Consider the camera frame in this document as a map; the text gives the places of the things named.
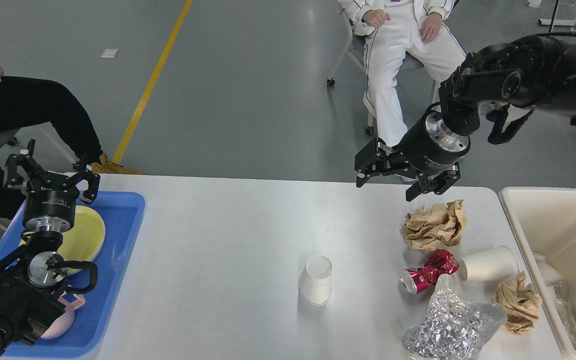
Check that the person in white tracksuit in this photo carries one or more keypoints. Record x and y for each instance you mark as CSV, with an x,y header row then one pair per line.
x,y
393,29

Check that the silver foil pouch with paper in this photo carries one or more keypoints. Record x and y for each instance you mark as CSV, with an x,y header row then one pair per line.
x,y
560,291

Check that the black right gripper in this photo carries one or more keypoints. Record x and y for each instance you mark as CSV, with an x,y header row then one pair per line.
x,y
429,145

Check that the white paper cup lying sideways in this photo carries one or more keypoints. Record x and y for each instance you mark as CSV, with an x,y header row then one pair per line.
x,y
494,264

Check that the crushed red soda can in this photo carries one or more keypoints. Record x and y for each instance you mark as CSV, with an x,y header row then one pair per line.
x,y
417,280

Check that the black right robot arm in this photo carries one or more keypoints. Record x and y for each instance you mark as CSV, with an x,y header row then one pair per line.
x,y
534,72

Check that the yellow round plastic plate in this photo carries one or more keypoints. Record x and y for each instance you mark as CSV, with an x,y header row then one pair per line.
x,y
43,238

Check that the pink ribbed mug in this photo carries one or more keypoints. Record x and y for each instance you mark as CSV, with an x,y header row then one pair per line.
x,y
62,324

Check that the person in black trousers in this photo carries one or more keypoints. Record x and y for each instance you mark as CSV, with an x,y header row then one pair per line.
x,y
29,102

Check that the silver foil bag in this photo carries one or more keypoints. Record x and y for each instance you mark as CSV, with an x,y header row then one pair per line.
x,y
453,328

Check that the white wheeled chair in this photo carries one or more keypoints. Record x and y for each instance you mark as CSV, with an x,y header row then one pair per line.
x,y
352,50

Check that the small crumpled brown paper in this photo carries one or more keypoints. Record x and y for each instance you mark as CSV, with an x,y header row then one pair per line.
x,y
521,303

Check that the beige plastic bin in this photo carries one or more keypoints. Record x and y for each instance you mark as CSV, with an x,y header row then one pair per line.
x,y
543,220

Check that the white paper cup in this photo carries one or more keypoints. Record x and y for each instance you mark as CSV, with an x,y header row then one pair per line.
x,y
315,281

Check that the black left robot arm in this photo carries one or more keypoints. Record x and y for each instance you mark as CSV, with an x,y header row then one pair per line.
x,y
34,276

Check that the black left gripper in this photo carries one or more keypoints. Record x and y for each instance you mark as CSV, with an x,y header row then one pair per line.
x,y
48,209

